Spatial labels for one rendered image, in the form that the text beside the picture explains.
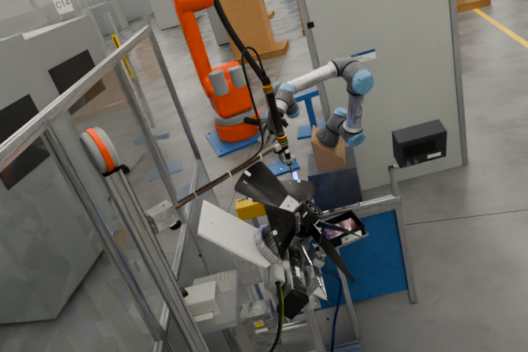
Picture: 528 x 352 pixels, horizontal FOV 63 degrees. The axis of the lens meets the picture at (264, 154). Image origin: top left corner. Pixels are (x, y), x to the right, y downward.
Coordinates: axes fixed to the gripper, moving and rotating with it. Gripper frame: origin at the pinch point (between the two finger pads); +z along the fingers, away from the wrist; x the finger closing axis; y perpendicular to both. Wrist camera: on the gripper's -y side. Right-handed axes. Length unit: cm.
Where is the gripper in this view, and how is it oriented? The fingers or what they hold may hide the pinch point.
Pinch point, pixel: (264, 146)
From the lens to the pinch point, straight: 197.2
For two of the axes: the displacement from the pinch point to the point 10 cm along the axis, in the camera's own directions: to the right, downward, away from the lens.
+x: -7.2, -5.2, -4.6
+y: -5.8, 1.0, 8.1
